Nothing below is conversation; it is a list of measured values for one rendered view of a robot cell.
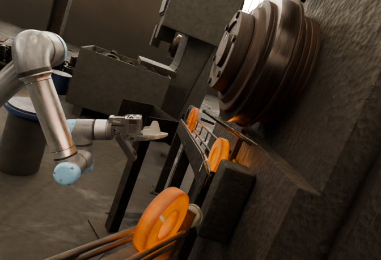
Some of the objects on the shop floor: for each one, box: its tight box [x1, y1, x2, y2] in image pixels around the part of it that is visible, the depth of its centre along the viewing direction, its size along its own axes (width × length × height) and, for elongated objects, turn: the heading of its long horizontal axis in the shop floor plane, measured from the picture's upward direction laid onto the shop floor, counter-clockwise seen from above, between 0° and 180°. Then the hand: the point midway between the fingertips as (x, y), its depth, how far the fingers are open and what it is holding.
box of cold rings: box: [65, 45, 171, 117], centre depth 379 cm, size 103×83×79 cm
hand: (164, 136), depth 112 cm, fingers closed
